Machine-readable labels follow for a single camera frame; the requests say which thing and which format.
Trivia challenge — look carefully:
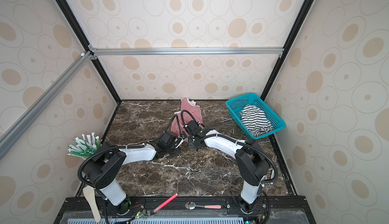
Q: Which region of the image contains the wooden spatula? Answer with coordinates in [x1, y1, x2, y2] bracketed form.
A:
[83, 185, 101, 223]

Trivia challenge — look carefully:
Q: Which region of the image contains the left black corner post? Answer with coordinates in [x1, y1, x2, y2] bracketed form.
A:
[55, 0, 122, 104]

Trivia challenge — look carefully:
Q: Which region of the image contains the green white straws bundle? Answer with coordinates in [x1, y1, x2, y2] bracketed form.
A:
[67, 132, 102, 159]

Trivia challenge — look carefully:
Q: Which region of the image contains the pink marker pen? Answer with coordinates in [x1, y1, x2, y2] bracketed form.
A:
[153, 193, 178, 213]

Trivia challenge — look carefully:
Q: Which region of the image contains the right black corner post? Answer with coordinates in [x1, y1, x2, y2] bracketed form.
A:
[261, 0, 315, 101]

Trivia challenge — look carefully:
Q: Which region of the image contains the teal plastic basket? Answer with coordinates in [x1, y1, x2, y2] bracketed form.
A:
[226, 93, 286, 139]

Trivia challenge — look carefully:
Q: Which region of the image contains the red white striped tank top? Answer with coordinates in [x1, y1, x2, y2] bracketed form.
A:
[170, 97, 204, 136]

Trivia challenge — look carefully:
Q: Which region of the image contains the diagonal aluminium left rail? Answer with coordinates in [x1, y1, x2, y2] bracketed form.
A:
[1, 51, 92, 158]

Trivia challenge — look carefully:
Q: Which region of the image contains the pink handled metal spoon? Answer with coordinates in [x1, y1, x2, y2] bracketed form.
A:
[185, 201, 221, 210]

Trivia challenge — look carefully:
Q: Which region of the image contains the horizontal aluminium back rail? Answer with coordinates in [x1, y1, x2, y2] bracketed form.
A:
[92, 47, 284, 56]

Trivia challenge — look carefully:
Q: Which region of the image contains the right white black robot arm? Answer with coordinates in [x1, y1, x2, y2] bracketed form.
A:
[180, 110, 279, 213]

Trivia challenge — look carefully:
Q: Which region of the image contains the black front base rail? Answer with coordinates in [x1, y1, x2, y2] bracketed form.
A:
[54, 195, 317, 224]

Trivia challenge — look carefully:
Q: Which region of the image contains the black white striped tank top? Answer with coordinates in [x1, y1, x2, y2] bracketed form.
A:
[240, 105, 274, 137]

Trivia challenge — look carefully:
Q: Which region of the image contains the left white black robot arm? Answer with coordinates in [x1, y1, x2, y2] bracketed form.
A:
[78, 115, 185, 206]

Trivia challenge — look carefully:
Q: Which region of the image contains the black corner post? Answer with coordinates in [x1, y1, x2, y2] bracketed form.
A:
[261, 0, 315, 101]
[55, 0, 122, 104]

